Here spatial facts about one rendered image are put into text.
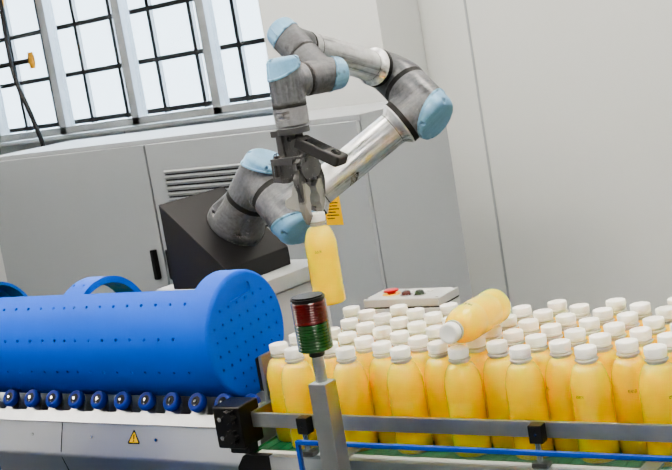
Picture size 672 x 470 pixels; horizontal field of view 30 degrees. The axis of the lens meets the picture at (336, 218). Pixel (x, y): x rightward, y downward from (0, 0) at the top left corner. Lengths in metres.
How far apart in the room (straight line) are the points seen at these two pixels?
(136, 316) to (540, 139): 2.82
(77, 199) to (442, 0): 1.77
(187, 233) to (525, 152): 2.51
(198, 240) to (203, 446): 0.56
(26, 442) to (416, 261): 1.77
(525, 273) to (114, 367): 2.91
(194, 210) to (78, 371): 0.52
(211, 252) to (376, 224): 1.28
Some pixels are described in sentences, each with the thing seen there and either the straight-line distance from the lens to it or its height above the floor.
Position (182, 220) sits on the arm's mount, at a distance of 3.16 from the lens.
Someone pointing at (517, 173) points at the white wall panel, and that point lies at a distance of 5.41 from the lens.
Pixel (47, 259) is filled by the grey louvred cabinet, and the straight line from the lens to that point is 5.59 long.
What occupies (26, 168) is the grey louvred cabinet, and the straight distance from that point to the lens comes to 5.57.
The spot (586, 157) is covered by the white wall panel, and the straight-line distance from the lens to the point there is 5.24.
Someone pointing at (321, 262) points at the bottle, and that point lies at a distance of 2.73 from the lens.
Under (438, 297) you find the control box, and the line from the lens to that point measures 2.81.
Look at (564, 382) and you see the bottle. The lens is 2.28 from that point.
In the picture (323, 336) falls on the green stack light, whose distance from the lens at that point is 2.23.
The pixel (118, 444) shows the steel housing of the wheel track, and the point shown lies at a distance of 2.99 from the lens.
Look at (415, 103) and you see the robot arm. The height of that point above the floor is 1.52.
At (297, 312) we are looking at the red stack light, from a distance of 2.22.
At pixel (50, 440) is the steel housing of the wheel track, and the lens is 3.15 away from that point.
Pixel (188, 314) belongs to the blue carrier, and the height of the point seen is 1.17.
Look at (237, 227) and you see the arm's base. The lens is 3.15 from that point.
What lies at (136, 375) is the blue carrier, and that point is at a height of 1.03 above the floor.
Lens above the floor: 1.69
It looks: 8 degrees down
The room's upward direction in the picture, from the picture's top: 9 degrees counter-clockwise
